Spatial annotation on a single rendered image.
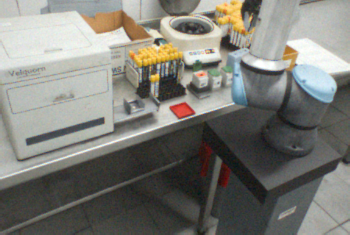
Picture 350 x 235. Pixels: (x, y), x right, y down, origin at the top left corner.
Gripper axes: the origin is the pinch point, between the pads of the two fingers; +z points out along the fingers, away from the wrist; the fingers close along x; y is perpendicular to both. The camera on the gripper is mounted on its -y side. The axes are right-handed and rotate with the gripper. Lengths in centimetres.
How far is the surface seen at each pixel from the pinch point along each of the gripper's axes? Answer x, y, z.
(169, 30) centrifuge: -31.1, -9.8, 5.1
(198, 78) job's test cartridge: -24.1, 22.4, 8.5
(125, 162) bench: -52, -1, 76
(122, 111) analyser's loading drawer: -53, 37, 11
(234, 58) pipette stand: -7.6, 11.5, 6.9
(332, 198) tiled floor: 69, 11, 106
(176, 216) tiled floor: -25, 16, 103
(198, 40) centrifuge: -19.3, -2.6, 6.7
